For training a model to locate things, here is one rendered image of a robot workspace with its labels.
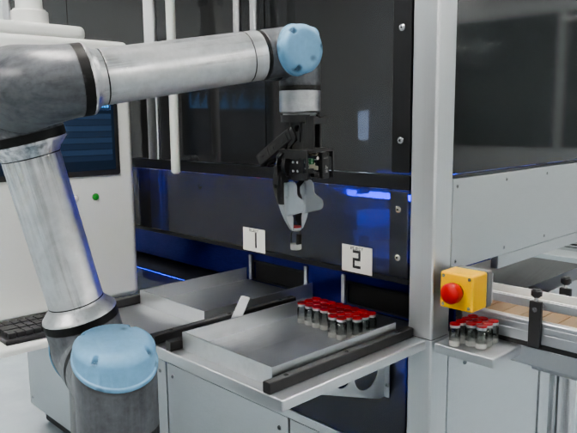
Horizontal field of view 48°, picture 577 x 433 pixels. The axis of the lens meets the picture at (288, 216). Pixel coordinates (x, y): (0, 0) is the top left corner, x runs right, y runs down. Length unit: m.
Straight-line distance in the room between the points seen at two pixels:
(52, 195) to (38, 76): 0.21
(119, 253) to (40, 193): 1.01
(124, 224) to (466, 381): 1.07
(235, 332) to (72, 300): 0.45
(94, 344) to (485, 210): 0.88
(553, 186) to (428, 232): 0.53
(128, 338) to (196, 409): 1.09
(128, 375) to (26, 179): 0.32
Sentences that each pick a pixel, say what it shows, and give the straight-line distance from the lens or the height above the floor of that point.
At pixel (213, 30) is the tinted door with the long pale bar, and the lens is 1.78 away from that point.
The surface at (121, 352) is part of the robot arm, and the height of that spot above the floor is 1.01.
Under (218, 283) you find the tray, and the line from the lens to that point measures 1.77.
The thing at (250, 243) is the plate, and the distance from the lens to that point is 1.67.
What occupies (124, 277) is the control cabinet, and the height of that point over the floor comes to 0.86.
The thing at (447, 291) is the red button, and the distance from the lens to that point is 1.26.
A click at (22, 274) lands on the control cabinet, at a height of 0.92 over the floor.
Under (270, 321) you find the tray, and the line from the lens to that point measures 1.44.
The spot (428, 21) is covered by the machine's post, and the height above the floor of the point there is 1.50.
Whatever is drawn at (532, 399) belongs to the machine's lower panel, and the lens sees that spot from 1.85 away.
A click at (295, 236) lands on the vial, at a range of 1.22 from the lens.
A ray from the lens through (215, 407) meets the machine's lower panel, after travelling 1.95.
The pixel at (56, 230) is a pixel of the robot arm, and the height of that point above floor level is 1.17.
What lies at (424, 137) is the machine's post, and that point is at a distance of 1.30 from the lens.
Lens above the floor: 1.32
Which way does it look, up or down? 8 degrees down
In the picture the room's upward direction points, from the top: 1 degrees counter-clockwise
